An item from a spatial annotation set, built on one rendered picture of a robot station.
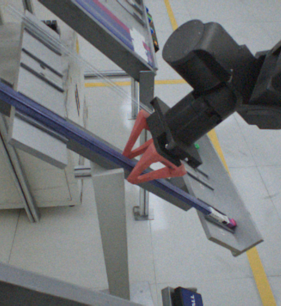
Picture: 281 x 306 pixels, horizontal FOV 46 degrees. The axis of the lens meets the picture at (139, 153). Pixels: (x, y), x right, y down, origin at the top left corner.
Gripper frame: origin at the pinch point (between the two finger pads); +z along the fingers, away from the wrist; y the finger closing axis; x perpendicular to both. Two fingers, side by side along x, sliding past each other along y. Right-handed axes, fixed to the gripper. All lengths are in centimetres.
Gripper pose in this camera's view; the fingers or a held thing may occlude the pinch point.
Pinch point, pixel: (131, 166)
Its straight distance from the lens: 48.8
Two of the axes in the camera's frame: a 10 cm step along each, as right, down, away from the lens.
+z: -7.2, 5.8, 3.8
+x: 6.6, 4.3, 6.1
